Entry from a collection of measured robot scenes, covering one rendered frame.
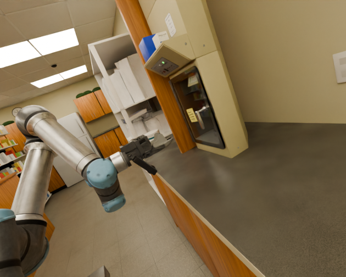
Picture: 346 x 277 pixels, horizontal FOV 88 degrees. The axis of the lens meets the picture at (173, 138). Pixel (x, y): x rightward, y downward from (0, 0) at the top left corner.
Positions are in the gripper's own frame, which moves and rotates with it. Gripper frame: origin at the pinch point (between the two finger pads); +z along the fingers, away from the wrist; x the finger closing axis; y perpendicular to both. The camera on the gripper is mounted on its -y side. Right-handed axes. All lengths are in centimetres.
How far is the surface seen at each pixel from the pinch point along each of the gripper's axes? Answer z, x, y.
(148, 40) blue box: 14.2, 13.7, 43.8
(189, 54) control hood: 20.6, -5.1, 29.1
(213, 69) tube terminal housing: 29.1, -5.1, 20.0
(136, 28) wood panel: 18, 32, 57
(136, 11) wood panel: 21, 32, 64
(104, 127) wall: -27, 551, -6
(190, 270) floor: -15, 44, -114
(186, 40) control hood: 21.2, -5.1, 34.0
